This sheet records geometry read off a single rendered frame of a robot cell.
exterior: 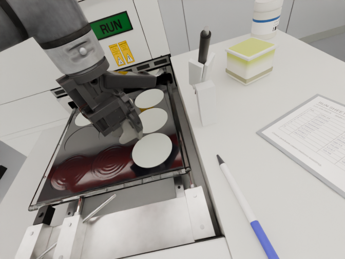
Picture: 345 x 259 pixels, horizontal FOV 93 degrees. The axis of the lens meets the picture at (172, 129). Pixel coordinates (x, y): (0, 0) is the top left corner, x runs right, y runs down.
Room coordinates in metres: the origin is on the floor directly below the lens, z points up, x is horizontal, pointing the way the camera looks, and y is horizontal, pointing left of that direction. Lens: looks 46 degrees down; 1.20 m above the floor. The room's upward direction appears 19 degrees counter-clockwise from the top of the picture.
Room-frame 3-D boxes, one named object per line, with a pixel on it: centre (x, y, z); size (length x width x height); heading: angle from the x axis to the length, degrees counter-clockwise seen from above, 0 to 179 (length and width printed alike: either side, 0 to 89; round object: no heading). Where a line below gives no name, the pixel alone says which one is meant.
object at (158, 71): (0.58, 0.15, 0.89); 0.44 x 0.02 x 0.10; 84
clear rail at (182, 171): (0.19, 0.18, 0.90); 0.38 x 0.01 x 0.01; 84
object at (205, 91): (0.24, -0.07, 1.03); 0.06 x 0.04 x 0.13; 174
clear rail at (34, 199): (0.39, 0.34, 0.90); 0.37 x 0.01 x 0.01; 174
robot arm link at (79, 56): (0.29, 0.10, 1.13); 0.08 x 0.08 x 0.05
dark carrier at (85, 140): (0.37, 0.16, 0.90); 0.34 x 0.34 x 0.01; 84
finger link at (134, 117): (0.29, 0.08, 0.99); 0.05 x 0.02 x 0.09; 30
